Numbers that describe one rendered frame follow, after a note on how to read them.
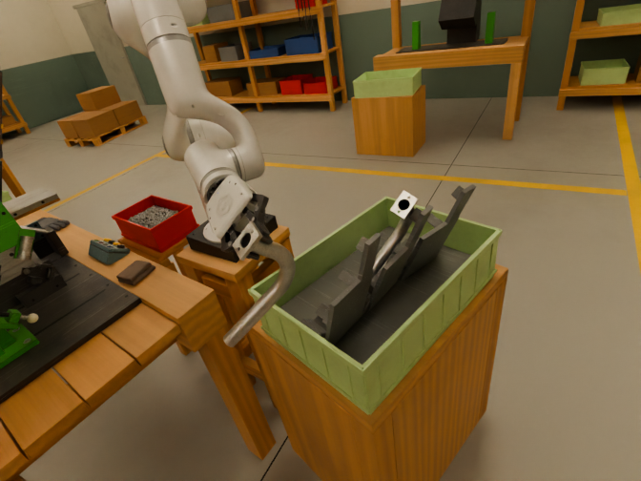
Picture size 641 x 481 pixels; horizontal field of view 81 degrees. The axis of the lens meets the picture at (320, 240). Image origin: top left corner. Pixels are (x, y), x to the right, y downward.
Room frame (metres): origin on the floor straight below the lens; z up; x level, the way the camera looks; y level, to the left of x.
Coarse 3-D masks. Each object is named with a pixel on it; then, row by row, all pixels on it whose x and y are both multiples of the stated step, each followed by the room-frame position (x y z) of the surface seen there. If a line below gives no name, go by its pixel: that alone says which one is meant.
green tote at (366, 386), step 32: (352, 224) 1.05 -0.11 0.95; (384, 224) 1.15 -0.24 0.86; (480, 224) 0.90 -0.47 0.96; (320, 256) 0.96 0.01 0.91; (480, 256) 0.78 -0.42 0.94; (256, 288) 0.81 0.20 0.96; (288, 288) 0.87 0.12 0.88; (448, 288) 0.68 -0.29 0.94; (480, 288) 0.79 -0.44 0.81; (288, 320) 0.66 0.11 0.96; (416, 320) 0.59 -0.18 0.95; (448, 320) 0.69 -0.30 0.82; (320, 352) 0.59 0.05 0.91; (384, 352) 0.52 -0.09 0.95; (416, 352) 0.60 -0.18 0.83; (352, 384) 0.51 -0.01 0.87; (384, 384) 0.52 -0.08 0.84
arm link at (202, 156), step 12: (192, 144) 0.81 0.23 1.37; (204, 144) 0.80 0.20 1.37; (216, 144) 0.83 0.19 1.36; (192, 156) 0.77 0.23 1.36; (204, 156) 0.75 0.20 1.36; (216, 156) 0.75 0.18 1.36; (228, 156) 0.76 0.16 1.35; (192, 168) 0.75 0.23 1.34; (204, 168) 0.72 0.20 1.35; (216, 168) 0.70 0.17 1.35
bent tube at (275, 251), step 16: (240, 240) 0.54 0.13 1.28; (256, 240) 0.51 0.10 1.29; (240, 256) 0.51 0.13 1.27; (272, 256) 0.54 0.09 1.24; (288, 256) 0.56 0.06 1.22; (288, 272) 0.56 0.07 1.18; (272, 288) 0.57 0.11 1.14; (256, 304) 0.56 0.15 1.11; (272, 304) 0.56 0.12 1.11; (240, 320) 0.56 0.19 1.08; (256, 320) 0.55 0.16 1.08; (224, 336) 0.55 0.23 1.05; (240, 336) 0.54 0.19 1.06
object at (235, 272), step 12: (288, 228) 1.28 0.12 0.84; (276, 240) 1.21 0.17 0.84; (180, 252) 1.24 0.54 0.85; (192, 252) 1.23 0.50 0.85; (192, 264) 1.17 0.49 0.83; (204, 264) 1.13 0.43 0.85; (216, 264) 1.11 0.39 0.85; (228, 264) 1.10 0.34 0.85; (240, 264) 1.08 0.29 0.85; (252, 264) 1.10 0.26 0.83; (228, 276) 1.05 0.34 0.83; (240, 276) 1.05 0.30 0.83
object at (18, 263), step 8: (0, 256) 1.09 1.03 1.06; (8, 256) 1.10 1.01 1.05; (8, 264) 1.08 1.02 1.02; (16, 264) 1.10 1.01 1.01; (24, 264) 1.11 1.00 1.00; (32, 264) 1.11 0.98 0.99; (0, 272) 1.06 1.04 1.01; (8, 272) 1.07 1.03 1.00; (16, 272) 1.08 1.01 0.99; (8, 280) 1.06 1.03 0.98
